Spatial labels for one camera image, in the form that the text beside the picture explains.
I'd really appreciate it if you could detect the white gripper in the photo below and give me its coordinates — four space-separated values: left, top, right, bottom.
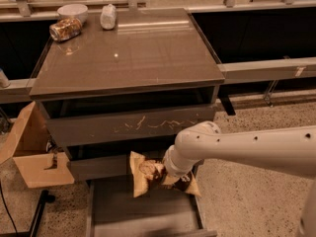
161 145 200 186

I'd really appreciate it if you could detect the brown chip bag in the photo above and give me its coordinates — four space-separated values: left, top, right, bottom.
129 151 200 198

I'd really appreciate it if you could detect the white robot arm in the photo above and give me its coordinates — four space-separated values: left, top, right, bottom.
164 121 316 179

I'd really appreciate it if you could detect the bottom drawer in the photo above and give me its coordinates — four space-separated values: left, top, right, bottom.
85 175 217 237

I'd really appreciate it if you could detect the drawer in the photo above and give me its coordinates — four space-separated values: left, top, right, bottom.
46 105 215 146
67 144 205 182
85 175 217 237

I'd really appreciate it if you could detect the middle drawer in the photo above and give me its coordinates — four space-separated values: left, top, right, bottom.
67 144 205 182

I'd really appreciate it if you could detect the top drawer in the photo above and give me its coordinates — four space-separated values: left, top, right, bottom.
46 105 215 146

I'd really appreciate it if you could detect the grey drawer cabinet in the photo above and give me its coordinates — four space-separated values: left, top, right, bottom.
30 9 223 237

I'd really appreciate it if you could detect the black stand base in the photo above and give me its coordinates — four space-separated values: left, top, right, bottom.
0 190 55 237

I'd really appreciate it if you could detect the open cardboard box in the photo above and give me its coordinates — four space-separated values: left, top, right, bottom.
0 102 74 188

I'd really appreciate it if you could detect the white bowl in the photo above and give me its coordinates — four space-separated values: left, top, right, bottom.
57 4 88 24

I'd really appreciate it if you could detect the white cup at left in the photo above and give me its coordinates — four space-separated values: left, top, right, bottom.
0 68 10 88

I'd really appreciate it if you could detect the black cable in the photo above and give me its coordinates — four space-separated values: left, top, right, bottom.
0 180 20 235

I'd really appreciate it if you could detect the metal railing frame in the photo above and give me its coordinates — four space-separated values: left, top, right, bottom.
1 0 315 104

